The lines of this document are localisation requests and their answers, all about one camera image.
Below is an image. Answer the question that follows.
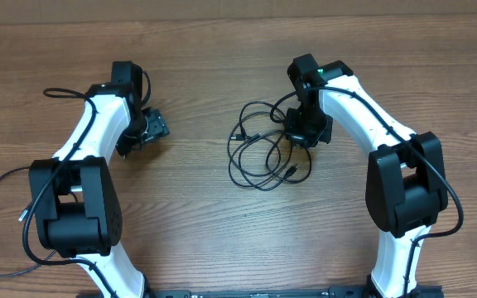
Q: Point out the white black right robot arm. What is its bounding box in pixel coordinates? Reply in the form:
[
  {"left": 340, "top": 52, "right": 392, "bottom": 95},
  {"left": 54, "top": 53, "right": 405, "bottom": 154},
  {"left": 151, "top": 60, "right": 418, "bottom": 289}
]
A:
[{"left": 284, "top": 54, "right": 448, "bottom": 297}]

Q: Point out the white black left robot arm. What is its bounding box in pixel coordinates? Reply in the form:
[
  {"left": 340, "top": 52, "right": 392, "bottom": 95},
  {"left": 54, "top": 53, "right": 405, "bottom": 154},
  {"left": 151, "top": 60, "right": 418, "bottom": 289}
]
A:
[{"left": 22, "top": 61, "right": 169, "bottom": 297}]

